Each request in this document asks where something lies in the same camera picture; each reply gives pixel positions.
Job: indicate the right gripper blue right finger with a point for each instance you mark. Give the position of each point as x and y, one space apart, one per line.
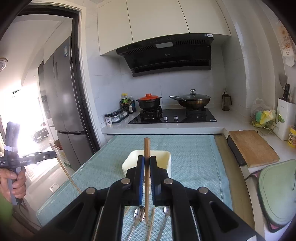
155 180

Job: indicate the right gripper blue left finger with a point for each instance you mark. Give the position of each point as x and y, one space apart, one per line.
139 179

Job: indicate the wooden chopstick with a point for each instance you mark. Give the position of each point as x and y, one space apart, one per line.
149 232
65 170
146 175

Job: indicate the small steel spoon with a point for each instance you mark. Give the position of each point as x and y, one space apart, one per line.
167 212

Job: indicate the person's left hand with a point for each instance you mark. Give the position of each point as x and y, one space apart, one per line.
19 187

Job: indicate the teal woven table mat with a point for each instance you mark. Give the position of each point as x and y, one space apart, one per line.
195 162

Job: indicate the large steel spoon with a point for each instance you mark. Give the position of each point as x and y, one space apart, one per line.
139 216

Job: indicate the white spice shaker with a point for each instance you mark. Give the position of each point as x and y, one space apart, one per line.
108 119

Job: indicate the black gas cooktop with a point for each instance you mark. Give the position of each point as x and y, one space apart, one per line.
173 116

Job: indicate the sauce bottles cluster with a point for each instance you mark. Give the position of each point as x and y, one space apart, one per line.
126 103

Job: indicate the black pot red lid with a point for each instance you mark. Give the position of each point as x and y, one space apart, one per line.
149 101

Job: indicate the wok with glass lid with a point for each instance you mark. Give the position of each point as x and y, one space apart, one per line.
192 100

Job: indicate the grey refrigerator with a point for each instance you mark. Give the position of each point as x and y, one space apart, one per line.
63 107

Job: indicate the dark glass kettle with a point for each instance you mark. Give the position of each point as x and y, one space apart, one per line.
226 101

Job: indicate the wooden cutting board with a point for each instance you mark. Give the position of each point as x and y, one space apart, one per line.
250 149

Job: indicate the bag with sponges on rack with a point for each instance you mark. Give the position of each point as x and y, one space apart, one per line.
262 117

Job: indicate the green silicone mat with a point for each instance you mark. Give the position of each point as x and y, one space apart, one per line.
276 193

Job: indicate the black range hood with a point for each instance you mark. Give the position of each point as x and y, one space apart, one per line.
168 53

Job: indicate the yellow cup container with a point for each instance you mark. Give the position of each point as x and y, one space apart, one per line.
292 137

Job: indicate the white knife block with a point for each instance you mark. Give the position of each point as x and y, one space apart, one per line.
285 118

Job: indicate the white upper cabinets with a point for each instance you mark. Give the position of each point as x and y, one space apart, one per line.
125 22

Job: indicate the hanging wall calendar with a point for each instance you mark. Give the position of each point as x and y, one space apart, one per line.
286 45

